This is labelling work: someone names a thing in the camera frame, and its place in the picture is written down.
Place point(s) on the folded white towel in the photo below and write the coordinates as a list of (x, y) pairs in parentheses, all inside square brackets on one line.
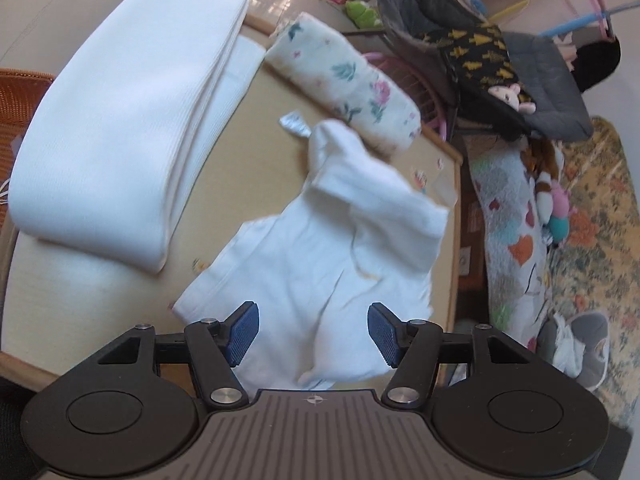
[(115, 146)]

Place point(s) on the patchwork quilt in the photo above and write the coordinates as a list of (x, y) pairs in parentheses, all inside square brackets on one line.
[(516, 255)]

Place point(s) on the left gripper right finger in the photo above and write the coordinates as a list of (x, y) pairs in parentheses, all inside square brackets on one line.
[(417, 348)]

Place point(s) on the wooden tray table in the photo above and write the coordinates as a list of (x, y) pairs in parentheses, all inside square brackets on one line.
[(59, 305)]

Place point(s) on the floral rolled cloth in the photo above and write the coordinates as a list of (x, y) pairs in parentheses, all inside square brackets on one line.
[(322, 63)]

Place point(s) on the orange wicker basket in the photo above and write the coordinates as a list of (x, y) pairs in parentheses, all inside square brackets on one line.
[(21, 93)]

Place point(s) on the white t-shirt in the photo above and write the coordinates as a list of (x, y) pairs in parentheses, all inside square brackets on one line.
[(357, 234)]

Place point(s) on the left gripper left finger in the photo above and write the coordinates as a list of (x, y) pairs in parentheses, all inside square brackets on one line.
[(210, 349)]

